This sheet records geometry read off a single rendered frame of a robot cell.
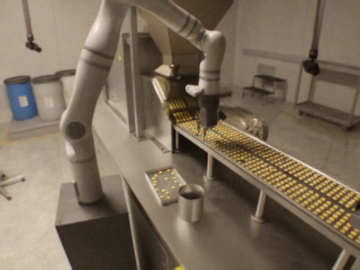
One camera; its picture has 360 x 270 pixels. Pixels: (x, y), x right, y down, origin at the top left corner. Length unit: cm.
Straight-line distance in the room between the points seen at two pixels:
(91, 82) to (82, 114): 10
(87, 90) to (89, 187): 32
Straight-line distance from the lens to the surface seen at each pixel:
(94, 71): 68
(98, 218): 82
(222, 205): 84
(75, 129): 72
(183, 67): 112
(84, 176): 81
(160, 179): 95
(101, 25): 71
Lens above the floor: 135
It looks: 25 degrees down
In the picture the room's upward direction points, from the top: straight up
